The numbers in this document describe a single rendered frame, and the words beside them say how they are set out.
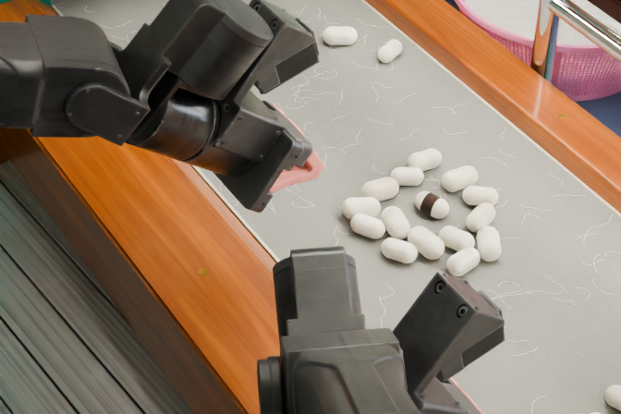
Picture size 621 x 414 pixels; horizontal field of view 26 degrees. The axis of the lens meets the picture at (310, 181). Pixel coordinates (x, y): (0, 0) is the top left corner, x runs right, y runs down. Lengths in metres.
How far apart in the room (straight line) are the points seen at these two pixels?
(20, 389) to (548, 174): 0.53
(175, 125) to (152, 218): 0.25
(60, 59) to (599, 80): 0.73
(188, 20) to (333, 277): 0.21
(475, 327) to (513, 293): 0.30
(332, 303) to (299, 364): 0.11
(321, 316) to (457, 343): 0.09
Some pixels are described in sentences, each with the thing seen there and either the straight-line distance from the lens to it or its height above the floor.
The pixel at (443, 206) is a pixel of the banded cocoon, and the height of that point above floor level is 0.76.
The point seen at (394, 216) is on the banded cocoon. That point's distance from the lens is 1.21.
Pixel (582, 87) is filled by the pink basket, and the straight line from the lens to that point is 1.48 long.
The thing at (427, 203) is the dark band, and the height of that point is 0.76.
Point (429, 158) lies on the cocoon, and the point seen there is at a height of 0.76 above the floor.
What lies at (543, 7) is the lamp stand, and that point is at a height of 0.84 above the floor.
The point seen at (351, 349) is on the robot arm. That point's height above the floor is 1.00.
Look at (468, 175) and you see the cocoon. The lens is 1.26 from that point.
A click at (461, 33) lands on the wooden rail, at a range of 1.43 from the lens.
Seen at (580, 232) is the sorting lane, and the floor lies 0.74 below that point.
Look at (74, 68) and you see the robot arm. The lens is 0.91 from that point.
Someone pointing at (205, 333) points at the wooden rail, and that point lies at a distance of 1.11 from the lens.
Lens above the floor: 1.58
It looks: 41 degrees down
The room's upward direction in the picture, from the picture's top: straight up
